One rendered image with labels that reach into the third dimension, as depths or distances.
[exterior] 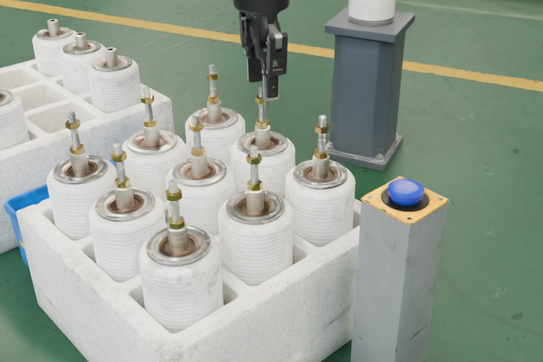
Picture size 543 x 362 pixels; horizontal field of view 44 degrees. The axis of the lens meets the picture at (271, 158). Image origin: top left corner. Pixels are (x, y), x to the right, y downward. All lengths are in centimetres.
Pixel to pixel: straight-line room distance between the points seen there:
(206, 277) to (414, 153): 82
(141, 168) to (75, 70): 45
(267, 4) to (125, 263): 37
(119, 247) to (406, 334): 37
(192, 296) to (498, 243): 66
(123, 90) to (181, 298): 60
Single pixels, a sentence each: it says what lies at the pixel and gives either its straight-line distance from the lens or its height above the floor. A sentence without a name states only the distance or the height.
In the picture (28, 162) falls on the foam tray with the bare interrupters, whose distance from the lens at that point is 122.
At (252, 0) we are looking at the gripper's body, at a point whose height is 48.
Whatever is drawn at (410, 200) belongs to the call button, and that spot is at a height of 32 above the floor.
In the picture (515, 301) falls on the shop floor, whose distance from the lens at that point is 115.
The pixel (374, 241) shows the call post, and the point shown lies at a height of 27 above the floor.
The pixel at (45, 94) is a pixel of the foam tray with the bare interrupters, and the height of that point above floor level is 16.
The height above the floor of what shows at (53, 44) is 25.
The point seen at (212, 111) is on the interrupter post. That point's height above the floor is 27.
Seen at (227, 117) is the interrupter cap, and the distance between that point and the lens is 108.
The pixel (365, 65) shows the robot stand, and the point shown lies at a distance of 135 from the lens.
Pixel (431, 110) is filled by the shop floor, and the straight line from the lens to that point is 172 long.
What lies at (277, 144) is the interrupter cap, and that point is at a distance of 99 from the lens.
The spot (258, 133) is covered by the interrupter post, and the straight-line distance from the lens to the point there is 98.
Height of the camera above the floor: 73
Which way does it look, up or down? 30 degrees down
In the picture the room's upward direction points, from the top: 1 degrees counter-clockwise
